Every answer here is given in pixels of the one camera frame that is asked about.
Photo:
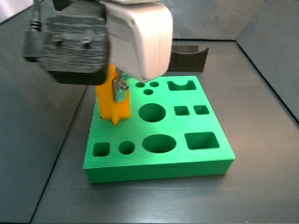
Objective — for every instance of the black curved bracket stand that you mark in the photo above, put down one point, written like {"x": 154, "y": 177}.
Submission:
{"x": 188, "y": 58}

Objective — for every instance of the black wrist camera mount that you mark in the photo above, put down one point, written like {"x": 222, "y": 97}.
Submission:
{"x": 75, "y": 52}

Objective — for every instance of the orange star prism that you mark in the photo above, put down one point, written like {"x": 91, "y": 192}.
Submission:
{"x": 112, "y": 110}

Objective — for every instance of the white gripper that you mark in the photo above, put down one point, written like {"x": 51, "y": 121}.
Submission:
{"x": 140, "y": 33}

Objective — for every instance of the green shape sorter board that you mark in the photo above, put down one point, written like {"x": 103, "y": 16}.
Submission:
{"x": 171, "y": 138}

